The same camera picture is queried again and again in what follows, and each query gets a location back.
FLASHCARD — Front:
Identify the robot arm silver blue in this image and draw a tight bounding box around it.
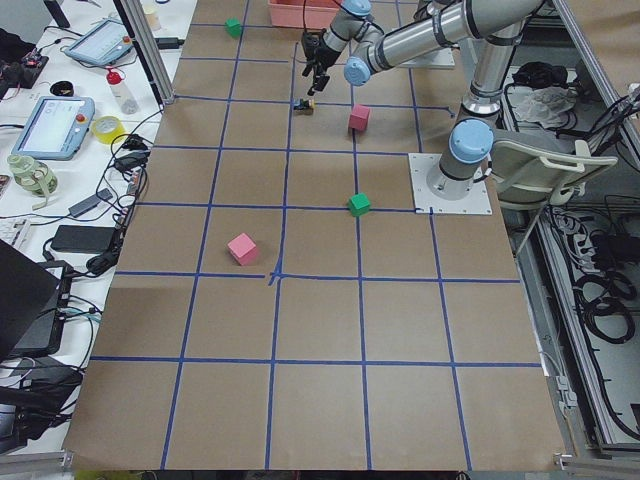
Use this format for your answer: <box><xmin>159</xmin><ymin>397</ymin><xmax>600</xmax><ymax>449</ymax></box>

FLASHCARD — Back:
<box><xmin>301</xmin><ymin>0</ymin><xmax>542</xmax><ymax>124</ymax></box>

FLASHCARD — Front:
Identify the green cube near base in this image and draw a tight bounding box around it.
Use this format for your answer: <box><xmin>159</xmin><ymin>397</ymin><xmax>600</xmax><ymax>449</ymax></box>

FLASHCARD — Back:
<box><xmin>347</xmin><ymin>192</ymin><xmax>371</xmax><ymax>217</ymax></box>

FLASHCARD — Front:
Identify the yellow tape roll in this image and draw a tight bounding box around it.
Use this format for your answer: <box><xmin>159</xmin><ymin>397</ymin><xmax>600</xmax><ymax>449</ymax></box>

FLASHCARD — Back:
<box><xmin>90</xmin><ymin>116</ymin><xmax>126</xmax><ymax>145</ymax></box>

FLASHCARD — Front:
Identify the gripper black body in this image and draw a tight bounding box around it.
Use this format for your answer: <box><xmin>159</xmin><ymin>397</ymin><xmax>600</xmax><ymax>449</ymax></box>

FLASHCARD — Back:
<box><xmin>302</xmin><ymin>35</ymin><xmax>345</xmax><ymax>75</ymax></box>

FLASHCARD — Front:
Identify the black power adapter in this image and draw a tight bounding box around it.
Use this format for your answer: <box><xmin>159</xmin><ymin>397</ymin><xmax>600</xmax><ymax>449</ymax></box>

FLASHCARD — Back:
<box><xmin>51</xmin><ymin>225</ymin><xmax>115</xmax><ymax>254</ymax></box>

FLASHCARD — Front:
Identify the pink cube near edge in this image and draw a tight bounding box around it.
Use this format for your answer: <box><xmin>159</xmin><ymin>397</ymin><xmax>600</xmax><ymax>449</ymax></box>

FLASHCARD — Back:
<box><xmin>227</xmin><ymin>233</ymin><xmax>259</xmax><ymax>266</ymax></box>

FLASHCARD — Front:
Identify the teach pendant tablet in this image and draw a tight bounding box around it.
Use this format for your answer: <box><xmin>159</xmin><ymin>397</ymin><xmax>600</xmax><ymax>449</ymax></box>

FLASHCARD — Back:
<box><xmin>64</xmin><ymin>18</ymin><xmax>133</xmax><ymax>67</ymax></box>
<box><xmin>11</xmin><ymin>96</ymin><xmax>95</xmax><ymax>161</ymax></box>

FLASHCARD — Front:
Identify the red cap squeeze bottle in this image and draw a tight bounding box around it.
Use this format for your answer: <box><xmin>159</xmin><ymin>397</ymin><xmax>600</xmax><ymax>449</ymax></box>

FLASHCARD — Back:
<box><xmin>106</xmin><ymin>69</ymin><xmax>139</xmax><ymax>115</ymax></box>

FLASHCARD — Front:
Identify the grey office chair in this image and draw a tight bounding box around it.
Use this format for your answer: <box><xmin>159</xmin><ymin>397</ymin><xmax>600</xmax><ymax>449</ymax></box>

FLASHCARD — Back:
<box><xmin>490</xmin><ymin>129</ymin><xmax>618</xmax><ymax>210</ymax></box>

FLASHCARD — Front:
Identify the far teach pendant tablet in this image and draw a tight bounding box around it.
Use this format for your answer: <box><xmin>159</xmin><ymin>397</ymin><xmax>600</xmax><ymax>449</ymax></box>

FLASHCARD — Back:
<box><xmin>64</xmin><ymin>18</ymin><xmax>133</xmax><ymax>67</ymax></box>

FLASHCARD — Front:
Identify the aluminium frame post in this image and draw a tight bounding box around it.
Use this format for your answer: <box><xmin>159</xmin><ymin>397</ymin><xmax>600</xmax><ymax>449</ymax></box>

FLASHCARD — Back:
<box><xmin>113</xmin><ymin>0</ymin><xmax>175</xmax><ymax>106</ymax></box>

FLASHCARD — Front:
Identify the black laptop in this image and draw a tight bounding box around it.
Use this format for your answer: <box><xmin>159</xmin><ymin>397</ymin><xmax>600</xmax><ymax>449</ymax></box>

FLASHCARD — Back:
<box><xmin>1</xmin><ymin>242</ymin><xmax>71</xmax><ymax>361</ymax></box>

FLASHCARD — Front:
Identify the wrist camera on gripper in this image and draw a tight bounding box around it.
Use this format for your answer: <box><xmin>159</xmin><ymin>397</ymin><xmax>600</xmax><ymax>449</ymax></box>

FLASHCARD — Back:
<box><xmin>301</xmin><ymin>31</ymin><xmax>322</xmax><ymax>58</ymax></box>

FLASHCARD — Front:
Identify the green cube far corner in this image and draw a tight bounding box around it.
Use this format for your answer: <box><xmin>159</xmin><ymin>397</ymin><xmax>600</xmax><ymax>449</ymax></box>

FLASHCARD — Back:
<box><xmin>225</xmin><ymin>17</ymin><xmax>243</xmax><ymax>38</ymax></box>

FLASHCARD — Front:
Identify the near teach pendant tablet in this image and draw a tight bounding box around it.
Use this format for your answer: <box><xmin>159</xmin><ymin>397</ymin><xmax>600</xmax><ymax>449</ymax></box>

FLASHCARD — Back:
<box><xmin>11</xmin><ymin>96</ymin><xmax>95</xmax><ymax>161</ymax></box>

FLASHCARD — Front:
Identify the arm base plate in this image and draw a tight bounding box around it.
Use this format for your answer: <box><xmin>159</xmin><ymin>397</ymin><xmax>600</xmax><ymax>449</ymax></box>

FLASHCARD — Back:
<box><xmin>408</xmin><ymin>153</ymin><xmax>493</xmax><ymax>216</ymax></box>
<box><xmin>399</xmin><ymin>48</ymin><xmax>455</xmax><ymax>69</ymax></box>

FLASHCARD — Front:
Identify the pink cube near centre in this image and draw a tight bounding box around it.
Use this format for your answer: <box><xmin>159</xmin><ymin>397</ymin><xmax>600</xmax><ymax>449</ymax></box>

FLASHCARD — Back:
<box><xmin>348</xmin><ymin>104</ymin><xmax>371</xmax><ymax>132</ymax></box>

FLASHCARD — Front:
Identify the small black power brick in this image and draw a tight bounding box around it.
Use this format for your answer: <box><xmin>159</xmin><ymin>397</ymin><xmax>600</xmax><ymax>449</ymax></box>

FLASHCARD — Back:
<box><xmin>155</xmin><ymin>37</ymin><xmax>185</xmax><ymax>50</ymax></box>

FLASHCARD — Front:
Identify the pink plastic bin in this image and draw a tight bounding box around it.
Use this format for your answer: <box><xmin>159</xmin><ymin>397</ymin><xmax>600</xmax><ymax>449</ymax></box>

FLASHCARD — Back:
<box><xmin>267</xmin><ymin>0</ymin><xmax>339</xmax><ymax>30</ymax></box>

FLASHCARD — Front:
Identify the paper cup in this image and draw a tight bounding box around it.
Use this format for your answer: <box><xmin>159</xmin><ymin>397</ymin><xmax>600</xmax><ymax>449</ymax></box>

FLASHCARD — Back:
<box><xmin>143</xmin><ymin>5</ymin><xmax>162</xmax><ymax>31</ymax></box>

